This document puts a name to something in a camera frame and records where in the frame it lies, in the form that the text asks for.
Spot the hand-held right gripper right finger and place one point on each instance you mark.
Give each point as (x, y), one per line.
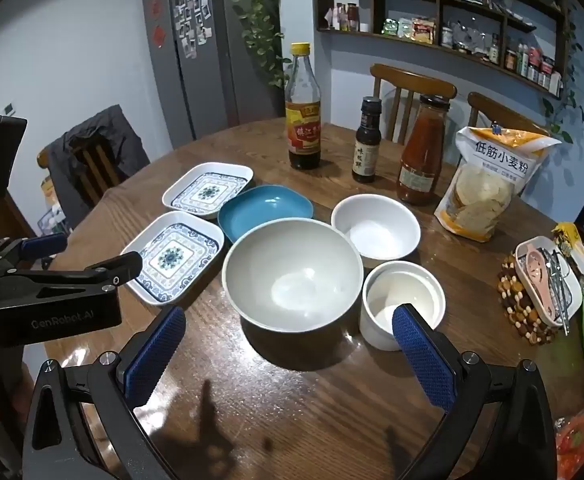
(422, 355)

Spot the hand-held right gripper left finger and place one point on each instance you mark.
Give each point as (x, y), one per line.
(154, 355)

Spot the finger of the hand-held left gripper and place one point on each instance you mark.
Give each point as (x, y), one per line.
(96, 272)
(44, 246)

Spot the small white cup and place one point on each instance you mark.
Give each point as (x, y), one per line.
(387, 295)

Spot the blue patterned rectangular plate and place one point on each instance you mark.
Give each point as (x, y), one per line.
(176, 255)
(206, 192)

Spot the medium white bowl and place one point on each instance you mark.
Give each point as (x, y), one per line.
(377, 230)

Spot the large pale bowl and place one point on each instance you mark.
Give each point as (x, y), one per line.
(292, 275)

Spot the blue shallow dish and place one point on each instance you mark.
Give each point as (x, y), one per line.
(264, 210)

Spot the wooden chair with jacket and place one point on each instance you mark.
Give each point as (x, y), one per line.
(91, 170)

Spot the wooden bead trivet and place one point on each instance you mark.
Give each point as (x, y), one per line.
(514, 300)

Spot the dark grey jacket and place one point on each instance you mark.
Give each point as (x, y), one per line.
(121, 135)

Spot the pink egg separator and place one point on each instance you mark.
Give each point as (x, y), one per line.
(539, 275)

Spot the metal utensil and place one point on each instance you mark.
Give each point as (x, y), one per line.
(558, 285)

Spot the white utensil tray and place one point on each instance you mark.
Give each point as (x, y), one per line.
(574, 292)

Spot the orange red packet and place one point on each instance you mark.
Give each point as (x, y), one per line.
(574, 445)

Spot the yellow packet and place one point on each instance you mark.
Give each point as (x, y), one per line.
(569, 240)

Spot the flour bag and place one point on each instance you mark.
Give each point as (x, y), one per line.
(492, 180)

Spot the red sauce glass bottle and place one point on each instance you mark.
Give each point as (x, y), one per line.
(419, 165)

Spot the small dark sauce bottle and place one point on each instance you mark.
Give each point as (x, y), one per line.
(367, 155)

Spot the grey refrigerator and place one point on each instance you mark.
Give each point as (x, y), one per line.
(211, 90)

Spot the red paper decoration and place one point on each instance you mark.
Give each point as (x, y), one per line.
(155, 7)
(157, 35)

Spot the vinegar bottle with yellow cap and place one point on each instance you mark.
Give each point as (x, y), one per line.
(303, 135)

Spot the wooden dining chair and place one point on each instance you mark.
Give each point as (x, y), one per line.
(497, 107)
(412, 80)

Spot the cluster of fridge photo magnets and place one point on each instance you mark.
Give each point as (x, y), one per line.
(191, 10)

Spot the trailing green shelf plant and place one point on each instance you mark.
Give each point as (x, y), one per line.
(567, 110)

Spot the hanging green vine plant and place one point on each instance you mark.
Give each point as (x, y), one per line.
(262, 20)

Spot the row of shelf seasoning jars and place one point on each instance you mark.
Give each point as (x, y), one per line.
(532, 67)

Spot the row of shelf glass jars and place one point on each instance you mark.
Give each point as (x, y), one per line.
(467, 40)

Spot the row of shelf snack packets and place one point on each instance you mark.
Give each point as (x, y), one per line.
(412, 30)

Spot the row of shelf sauce bottles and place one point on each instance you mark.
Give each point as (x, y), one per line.
(344, 17)

